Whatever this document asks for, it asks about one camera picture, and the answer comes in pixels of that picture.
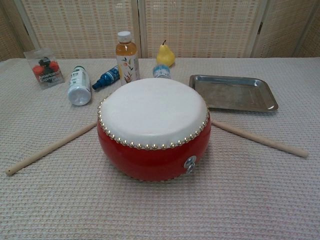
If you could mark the red drum white head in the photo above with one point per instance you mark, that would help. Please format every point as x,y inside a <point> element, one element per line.
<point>150,110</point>

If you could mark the wooden drumstick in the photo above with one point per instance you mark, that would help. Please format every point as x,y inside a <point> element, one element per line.
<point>260,138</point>
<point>50,149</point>

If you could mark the rectangular metal tray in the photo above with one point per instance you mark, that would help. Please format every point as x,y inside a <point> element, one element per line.
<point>232,92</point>

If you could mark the clear water bottle blue label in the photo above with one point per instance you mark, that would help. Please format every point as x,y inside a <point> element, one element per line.
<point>161,72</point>

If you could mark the yellow pear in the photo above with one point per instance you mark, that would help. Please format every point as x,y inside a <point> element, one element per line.
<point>165,56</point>

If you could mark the amber tea bottle white cap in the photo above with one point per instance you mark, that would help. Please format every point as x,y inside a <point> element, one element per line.
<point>127,62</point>

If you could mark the small blue bottle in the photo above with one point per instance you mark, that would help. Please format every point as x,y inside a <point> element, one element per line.
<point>107,76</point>

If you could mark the white bottle green cap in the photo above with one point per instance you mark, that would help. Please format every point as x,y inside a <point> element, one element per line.
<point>78,92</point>

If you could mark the beige woven tablecloth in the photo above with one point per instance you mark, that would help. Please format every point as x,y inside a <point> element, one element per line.
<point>160,212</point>

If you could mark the clear box with coffee capsules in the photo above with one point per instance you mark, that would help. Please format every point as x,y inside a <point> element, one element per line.
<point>45,70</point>

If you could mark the bamboo folding screen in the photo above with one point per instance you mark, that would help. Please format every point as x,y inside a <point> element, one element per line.
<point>75,25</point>

